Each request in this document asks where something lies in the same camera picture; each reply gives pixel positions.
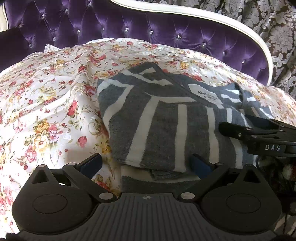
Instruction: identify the grey white striped sweater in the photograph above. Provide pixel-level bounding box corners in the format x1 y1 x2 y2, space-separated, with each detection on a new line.
97 62 273 193

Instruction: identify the floral bed cover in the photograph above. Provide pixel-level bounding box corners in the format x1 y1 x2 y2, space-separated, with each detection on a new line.
1 38 295 237

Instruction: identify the dark purple velvet cushion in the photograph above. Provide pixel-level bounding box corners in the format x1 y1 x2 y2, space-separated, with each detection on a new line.
0 28 32 71

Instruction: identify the purple tufted headboard white frame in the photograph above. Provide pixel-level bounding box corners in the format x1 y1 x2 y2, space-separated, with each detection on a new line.
1 1 273 85

